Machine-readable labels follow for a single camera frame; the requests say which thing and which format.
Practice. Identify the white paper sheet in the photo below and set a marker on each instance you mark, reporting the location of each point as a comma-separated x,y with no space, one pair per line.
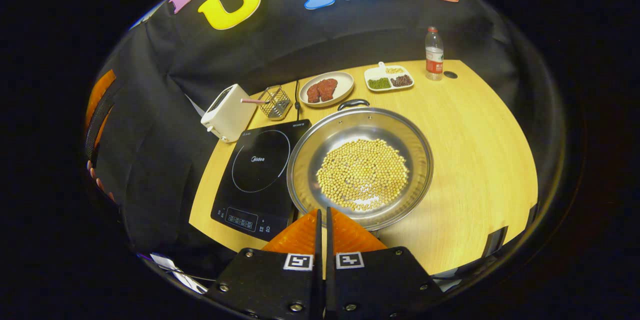
165,261

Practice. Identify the raw red meat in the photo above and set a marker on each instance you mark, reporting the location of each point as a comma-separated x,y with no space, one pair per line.
322,91

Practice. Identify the small heap of yellow beans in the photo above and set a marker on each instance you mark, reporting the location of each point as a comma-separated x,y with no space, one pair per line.
394,70

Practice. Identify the pile of soybeans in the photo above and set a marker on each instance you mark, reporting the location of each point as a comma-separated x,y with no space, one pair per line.
362,175

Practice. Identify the black table edge bracket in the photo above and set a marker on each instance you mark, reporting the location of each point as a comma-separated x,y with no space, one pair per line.
495,242

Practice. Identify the white divided dish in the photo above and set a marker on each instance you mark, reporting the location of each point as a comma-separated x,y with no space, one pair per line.
372,72

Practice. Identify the clear plastic water bottle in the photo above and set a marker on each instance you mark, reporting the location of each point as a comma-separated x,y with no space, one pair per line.
434,57

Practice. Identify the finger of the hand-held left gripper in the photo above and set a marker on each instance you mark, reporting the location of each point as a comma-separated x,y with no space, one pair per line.
100,105

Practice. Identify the white toaster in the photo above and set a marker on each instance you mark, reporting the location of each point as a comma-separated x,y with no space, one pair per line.
227,112

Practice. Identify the pile of green beans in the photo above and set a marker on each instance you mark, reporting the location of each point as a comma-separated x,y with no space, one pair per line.
379,83

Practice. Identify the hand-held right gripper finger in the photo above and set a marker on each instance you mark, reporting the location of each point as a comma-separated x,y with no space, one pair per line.
330,245
318,245

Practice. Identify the pile of dark red beans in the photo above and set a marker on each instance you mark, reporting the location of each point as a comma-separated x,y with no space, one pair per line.
401,80

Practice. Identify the stainless steel pot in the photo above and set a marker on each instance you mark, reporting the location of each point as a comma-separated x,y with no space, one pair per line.
310,160

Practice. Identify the black table grommet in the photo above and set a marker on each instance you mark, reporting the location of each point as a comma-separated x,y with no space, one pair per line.
450,74

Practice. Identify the round beige plate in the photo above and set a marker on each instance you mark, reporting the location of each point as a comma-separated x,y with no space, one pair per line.
345,85

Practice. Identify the black induction cooktop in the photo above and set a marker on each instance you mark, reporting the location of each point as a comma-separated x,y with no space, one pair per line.
255,170

